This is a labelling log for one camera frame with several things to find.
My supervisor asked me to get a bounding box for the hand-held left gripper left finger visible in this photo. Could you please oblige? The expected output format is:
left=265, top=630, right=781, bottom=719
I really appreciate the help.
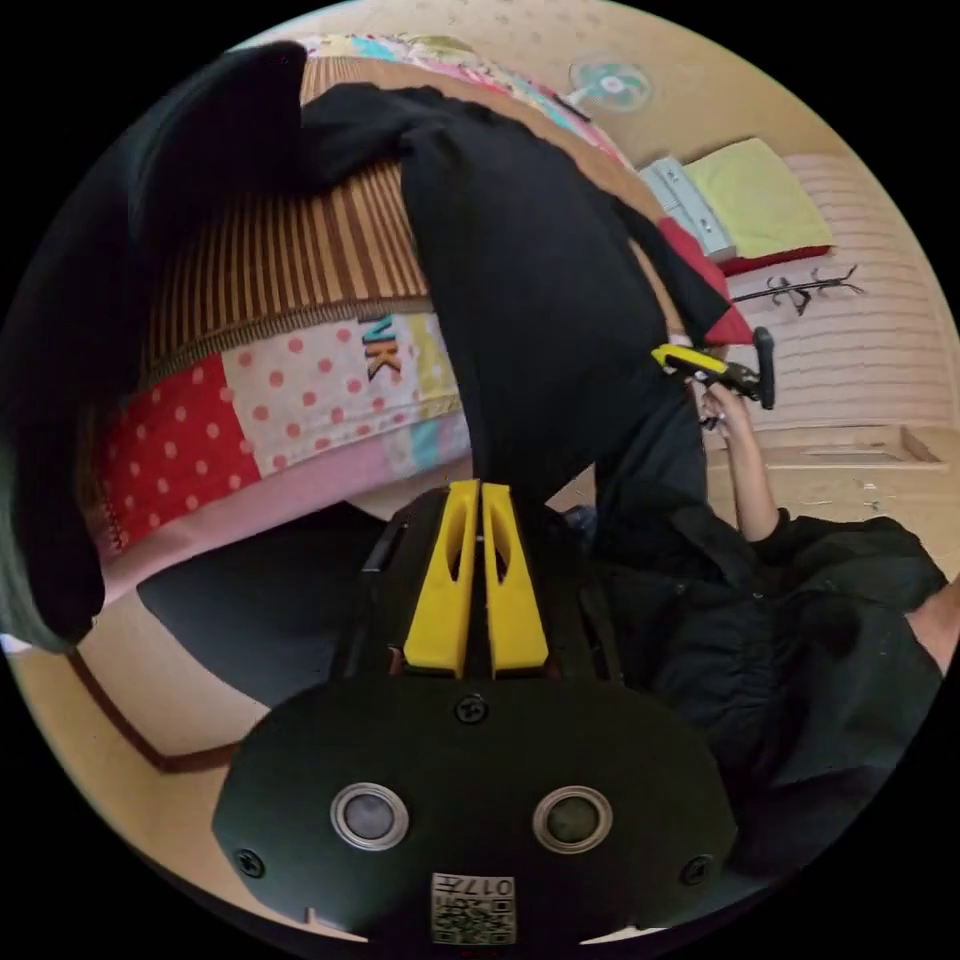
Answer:
left=403, top=479, right=481, bottom=679

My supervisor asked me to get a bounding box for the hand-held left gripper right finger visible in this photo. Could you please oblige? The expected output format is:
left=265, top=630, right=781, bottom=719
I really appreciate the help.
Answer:
left=480, top=483, right=548, bottom=679

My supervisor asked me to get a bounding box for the black shirt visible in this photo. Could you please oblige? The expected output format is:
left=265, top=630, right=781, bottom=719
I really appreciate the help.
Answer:
left=299, top=80, right=735, bottom=530

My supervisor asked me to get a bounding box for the person's right forearm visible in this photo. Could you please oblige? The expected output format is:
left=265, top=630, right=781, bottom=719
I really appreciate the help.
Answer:
left=721, top=423, right=783, bottom=543

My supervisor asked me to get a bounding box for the person's right hand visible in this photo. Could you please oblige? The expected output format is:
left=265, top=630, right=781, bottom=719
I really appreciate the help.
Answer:
left=697, top=380, right=751, bottom=444

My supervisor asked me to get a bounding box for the red cloth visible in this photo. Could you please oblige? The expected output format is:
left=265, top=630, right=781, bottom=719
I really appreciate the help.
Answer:
left=658, top=217, right=754, bottom=348

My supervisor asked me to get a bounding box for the black coat rack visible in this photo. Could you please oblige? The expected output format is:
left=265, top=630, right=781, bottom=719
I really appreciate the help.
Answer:
left=731, top=263, right=865, bottom=316

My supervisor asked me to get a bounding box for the grey cupboard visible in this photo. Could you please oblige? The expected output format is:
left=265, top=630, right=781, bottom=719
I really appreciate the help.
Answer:
left=638, top=157, right=738, bottom=262

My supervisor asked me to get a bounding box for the yellow-green curtain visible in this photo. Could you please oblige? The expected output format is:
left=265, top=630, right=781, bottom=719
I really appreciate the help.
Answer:
left=683, top=137, right=835, bottom=260

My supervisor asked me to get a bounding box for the person's body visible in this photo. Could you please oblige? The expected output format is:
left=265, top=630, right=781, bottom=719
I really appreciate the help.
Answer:
left=563, top=503, right=960, bottom=880

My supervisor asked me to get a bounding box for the green standing fan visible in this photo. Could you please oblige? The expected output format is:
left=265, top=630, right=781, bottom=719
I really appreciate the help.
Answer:
left=563, top=59, right=652, bottom=115

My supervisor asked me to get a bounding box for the pile of clothes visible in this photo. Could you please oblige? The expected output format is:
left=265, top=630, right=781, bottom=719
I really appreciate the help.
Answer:
left=0, top=41, right=310, bottom=652

